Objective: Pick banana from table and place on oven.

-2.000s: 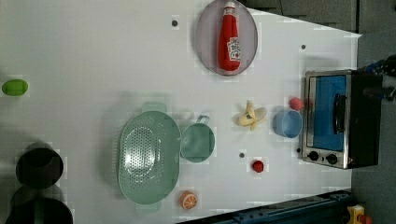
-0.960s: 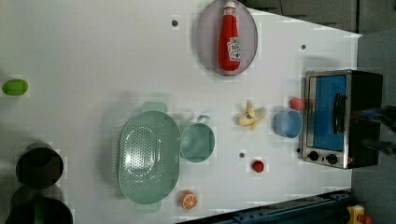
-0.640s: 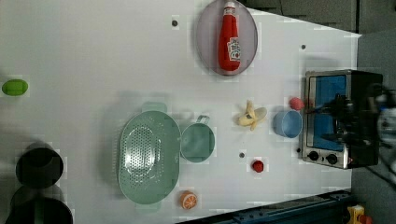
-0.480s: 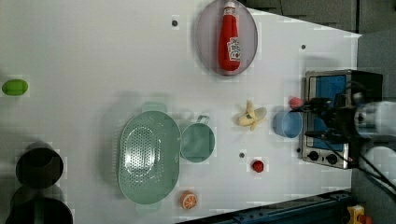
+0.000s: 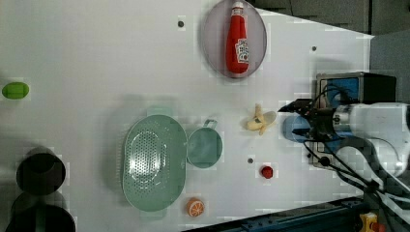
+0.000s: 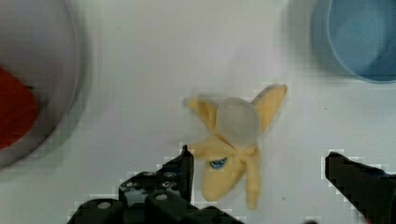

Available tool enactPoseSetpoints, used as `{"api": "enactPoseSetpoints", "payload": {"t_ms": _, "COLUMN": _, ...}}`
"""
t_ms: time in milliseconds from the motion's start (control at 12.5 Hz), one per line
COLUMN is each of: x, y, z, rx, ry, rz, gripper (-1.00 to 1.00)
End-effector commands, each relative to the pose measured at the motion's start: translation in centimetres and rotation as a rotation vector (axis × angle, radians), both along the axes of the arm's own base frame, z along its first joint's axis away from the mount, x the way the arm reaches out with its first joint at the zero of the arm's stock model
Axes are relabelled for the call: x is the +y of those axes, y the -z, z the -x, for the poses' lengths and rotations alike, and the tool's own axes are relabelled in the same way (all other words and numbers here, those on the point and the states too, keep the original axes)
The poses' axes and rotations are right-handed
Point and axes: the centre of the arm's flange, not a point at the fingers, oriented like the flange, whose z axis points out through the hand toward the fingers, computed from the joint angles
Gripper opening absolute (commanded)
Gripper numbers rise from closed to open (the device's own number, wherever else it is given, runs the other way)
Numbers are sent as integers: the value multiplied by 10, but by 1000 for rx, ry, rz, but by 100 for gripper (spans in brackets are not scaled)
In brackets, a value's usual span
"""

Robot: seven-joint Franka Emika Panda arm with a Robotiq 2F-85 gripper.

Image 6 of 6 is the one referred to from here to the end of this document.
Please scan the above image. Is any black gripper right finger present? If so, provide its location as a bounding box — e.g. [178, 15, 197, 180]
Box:
[325, 152, 396, 224]

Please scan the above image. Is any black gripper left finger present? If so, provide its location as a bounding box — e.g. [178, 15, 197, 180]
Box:
[66, 146, 243, 224]

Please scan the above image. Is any plush peeled banana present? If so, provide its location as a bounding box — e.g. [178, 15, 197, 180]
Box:
[187, 85, 288, 210]

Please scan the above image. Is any blue bowl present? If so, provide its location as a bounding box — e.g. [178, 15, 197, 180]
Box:
[310, 0, 396, 84]

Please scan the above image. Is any red plush ketchup bottle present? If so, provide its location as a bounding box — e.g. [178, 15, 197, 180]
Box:
[0, 69, 38, 148]

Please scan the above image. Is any grey round plate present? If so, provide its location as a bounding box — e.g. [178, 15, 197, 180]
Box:
[0, 0, 82, 169]

